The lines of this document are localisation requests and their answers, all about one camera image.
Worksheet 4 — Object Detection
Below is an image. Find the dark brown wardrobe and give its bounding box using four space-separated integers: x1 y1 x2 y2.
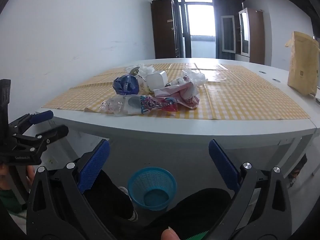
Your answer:
151 0 185 59

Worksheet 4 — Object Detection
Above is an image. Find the blue bag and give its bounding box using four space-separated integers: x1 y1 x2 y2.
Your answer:
112 74 140 96

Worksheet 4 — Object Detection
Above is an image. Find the white crumpled plastic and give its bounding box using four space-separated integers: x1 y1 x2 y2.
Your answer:
137 64 157 79

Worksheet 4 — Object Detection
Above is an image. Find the brown padded envelope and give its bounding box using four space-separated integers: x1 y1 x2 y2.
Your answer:
285 31 320 97

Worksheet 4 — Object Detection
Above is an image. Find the yellow checkered tablecloth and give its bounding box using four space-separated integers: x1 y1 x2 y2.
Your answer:
41 62 312 121

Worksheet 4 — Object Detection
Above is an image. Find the glass balcony door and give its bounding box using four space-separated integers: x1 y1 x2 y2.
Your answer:
179 0 220 58

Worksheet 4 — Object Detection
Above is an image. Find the person's leg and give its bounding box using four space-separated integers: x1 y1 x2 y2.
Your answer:
72 157 135 240
140 188 233 240

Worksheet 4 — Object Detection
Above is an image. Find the white table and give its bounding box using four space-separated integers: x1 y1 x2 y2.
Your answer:
35 57 320 180

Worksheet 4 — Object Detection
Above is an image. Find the person's right hand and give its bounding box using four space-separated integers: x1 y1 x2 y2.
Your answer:
161 226 180 240

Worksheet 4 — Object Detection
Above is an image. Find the colourful snack wrapper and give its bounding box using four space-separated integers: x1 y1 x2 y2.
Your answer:
140 95 179 113

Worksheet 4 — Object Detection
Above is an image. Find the brown cabinet with glass doors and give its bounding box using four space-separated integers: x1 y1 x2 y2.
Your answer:
220 7 265 65

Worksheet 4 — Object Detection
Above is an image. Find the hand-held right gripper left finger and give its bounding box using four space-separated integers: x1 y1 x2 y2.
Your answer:
26 139 118 240

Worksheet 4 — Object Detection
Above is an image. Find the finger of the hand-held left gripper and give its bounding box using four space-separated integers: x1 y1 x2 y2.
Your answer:
12 125 69 155
8 110 54 133

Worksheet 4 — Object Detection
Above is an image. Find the person's left hand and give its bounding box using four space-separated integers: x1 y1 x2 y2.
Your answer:
0 164 36 191

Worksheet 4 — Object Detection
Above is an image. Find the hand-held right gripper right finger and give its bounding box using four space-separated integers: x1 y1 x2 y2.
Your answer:
209 139 293 240

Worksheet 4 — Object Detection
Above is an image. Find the person's left leg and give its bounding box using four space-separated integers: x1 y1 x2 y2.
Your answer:
72 157 135 240

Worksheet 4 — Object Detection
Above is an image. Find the green zigzag-edged piece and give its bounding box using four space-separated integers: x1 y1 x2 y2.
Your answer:
186 230 209 240

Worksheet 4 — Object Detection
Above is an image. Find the pink white paper bag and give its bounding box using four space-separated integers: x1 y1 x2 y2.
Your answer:
153 81 200 109

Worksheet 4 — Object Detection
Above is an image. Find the white crumpled plastic bag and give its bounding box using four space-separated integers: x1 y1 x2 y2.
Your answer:
182 69 208 85

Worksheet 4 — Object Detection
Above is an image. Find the white shoe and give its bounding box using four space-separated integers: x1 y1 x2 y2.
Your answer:
119 186 138 222

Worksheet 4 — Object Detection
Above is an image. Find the blue plastic basket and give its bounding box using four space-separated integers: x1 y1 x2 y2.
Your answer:
127 167 177 211

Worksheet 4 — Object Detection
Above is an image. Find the clear plastic wrapper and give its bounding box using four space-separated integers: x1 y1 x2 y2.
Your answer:
99 95 148 116

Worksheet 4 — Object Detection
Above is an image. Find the person's right leg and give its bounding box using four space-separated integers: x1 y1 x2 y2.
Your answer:
140 188 233 240

